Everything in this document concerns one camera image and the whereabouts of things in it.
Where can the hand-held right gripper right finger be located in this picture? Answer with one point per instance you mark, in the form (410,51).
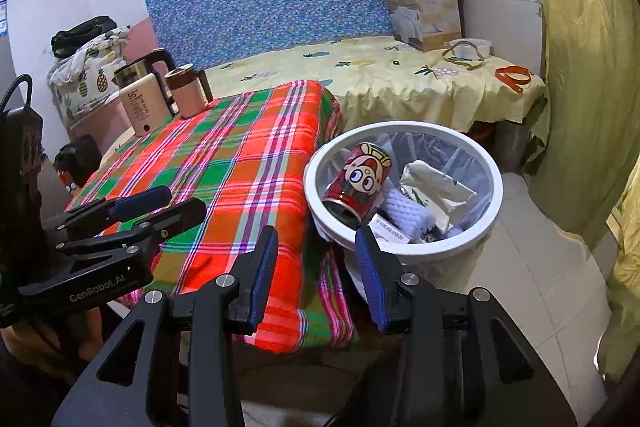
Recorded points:
(372,277)

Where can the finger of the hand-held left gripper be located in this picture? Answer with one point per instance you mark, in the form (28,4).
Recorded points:
(142,202)
(180,214)

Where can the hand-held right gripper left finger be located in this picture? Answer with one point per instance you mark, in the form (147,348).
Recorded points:
(262,272)

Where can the red cartoon milk carton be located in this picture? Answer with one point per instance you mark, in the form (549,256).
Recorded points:
(390,227)

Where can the large white foam net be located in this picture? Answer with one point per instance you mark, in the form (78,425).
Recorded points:
(405,209)

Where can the white trash bin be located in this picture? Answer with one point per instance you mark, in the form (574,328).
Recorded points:
(311,189)

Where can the red cartoon can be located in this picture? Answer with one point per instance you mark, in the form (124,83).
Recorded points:
(357,182)

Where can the patterned paper cup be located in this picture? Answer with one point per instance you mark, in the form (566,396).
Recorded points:
(435,187)

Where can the plaid tablecloth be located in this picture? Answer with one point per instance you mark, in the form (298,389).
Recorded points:
(240,167)

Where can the black backpack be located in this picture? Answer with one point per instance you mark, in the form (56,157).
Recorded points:
(80,157)

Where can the pink cabinet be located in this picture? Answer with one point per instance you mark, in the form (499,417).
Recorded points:
(107,122)

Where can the cream water warmer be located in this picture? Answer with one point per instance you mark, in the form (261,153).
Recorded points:
(142,107)

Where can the pink mug with brown lid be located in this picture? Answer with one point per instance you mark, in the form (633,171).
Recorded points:
(185,99)

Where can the pineapple print bedding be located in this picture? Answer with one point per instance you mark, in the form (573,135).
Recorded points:
(95,82)

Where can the steel electric kettle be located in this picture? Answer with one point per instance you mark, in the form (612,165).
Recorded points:
(132,69)

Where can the clear plastic bin liner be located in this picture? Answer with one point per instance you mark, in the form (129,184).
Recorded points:
(440,147)

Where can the white plastic bag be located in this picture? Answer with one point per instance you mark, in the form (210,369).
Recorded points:
(65,67)

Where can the black bag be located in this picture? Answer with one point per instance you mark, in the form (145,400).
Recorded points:
(82,32)

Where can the yellow printed bedsheet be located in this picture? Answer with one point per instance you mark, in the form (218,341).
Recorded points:
(400,82)

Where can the clear plastic container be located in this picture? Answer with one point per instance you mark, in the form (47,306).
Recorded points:
(470,49)

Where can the yellow cloth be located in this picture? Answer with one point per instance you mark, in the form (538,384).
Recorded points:
(625,282)

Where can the printed cardboard box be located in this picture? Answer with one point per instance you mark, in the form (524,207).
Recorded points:
(430,7)

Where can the white panel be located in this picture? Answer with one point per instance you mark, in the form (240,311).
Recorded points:
(505,22)

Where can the yellow-green curtain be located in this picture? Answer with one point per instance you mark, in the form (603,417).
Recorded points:
(585,57)

